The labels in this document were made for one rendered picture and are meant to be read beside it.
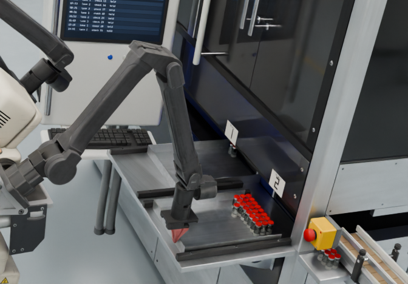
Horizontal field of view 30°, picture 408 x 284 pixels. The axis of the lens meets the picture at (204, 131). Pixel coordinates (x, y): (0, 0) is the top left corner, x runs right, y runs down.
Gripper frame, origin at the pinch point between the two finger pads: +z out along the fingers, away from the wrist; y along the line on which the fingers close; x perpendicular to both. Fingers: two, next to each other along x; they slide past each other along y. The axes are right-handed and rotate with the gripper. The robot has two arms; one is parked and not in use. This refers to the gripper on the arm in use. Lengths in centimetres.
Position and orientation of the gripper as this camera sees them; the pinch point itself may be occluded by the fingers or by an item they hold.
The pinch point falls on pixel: (174, 239)
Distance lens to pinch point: 235.3
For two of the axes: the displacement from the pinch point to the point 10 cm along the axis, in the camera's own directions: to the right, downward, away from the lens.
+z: -1.8, 8.7, 4.5
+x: -4.1, -4.8, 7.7
